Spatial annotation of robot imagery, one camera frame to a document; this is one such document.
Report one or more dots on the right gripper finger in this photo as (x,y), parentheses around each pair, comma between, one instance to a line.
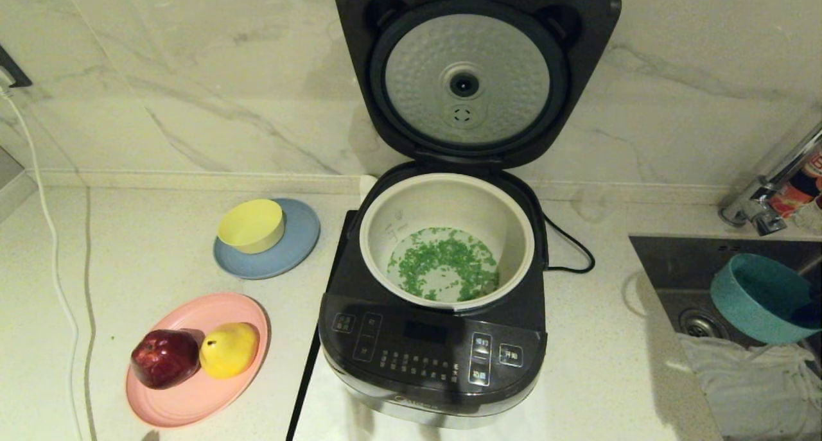
(810,316)

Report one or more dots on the teal plastic bowl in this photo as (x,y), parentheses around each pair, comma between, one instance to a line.
(745,306)

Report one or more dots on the black rice cooker lid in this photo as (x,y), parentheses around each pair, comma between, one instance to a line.
(578,75)

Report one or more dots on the black rice cooker body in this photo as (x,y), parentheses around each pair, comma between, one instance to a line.
(424,338)

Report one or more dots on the yellow bowl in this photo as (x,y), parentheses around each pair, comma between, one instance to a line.
(250,226)

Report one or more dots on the white cloth with green specks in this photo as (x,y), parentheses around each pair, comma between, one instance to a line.
(751,396)

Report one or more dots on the round sink drain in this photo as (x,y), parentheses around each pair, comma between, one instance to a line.
(697,325)

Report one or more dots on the chrome faucet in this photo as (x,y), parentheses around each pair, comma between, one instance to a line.
(758,210)

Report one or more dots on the red label bottle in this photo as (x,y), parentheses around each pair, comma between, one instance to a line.
(799,194)

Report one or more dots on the stainless steel sink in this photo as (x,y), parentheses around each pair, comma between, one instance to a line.
(674,268)

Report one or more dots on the blue plate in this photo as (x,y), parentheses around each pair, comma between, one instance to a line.
(298,248)

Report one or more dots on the yellow pear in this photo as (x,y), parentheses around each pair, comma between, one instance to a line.
(231,350)

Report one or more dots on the pink plate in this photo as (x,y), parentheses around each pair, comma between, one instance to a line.
(192,402)

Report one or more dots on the red apple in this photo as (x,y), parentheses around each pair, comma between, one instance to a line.
(164,361)

